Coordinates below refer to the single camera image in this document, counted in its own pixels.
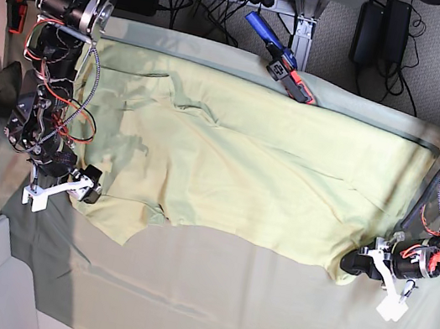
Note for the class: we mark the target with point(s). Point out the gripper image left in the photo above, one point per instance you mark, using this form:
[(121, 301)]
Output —
[(60, 166)]

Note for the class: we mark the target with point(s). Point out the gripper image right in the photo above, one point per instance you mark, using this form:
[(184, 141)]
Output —
[(376, 262)]

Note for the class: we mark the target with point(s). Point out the light yellow-green T-shirt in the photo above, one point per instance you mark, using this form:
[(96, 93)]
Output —
[(184, 144)]

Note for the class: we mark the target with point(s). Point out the robot arm image left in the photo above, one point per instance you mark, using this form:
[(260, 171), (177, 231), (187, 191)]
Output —
[(59, 46)]

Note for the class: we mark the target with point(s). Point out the black power brick left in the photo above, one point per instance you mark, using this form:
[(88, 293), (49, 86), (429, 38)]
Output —
[(141, 7)]

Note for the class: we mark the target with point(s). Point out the blue orange clamp left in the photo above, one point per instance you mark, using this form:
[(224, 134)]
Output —
[(16, 15)]

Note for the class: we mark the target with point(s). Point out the blue orange clamp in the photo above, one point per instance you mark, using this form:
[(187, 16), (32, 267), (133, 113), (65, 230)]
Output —
[(16, 15), (283, 64)]

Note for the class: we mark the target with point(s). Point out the blue orange clamp centre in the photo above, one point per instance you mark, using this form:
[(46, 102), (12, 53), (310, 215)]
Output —
[(283, 64)]

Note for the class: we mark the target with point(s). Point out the black power adapter right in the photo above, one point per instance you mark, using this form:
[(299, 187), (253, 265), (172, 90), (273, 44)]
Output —
[(367, 33)]

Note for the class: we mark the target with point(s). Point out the black power adapter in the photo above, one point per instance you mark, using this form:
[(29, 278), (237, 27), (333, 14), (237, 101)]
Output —
[(395, 32), (367, 33)]

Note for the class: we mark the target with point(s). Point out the aluminium frame post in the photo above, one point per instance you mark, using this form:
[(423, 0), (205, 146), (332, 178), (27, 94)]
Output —
[(302, 28)]

